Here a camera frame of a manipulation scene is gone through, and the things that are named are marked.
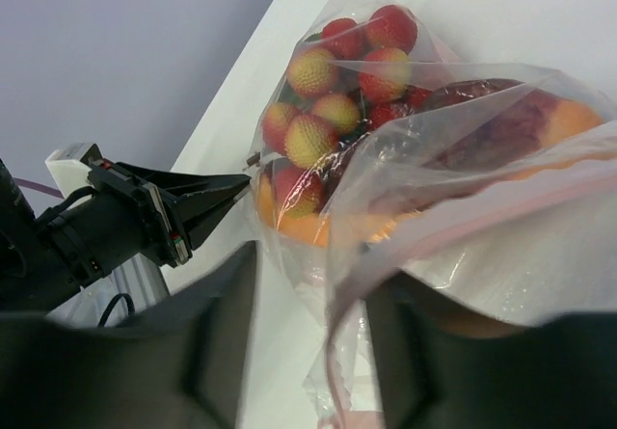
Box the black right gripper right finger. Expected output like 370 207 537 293
365 274 616 428

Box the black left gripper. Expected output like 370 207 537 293
88 158 251 267

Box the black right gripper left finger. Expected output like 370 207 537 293
1 241 258 428

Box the clear zip top bag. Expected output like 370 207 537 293
248 0 616 428

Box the orange toy croissant bread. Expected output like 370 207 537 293
255 78 604 247

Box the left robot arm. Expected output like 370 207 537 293
1 159 250 312

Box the red toy grape bunch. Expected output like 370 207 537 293
259 4 431 224

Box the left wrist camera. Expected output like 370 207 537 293
44 143 103 198

